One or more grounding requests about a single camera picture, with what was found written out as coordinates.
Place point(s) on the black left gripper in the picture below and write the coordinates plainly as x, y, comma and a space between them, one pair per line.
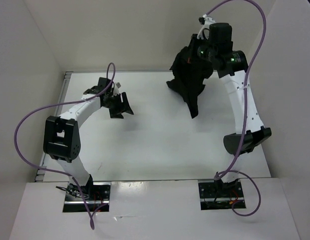
121, 106

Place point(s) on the black pleated skirt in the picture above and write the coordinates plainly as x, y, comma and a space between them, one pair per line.
189, 72

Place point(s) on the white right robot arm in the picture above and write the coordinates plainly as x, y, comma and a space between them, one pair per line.
232, 68

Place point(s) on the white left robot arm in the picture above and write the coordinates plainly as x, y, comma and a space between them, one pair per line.
62, 138

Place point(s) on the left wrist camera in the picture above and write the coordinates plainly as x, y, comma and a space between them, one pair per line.
115, 88

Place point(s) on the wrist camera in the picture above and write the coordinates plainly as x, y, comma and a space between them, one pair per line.
115, 88
206, 21

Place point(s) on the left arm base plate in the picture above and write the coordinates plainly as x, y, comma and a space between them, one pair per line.
98, 200

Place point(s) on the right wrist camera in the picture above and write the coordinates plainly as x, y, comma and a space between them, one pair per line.
206, 21

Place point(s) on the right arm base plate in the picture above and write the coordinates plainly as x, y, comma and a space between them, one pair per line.
219, 195

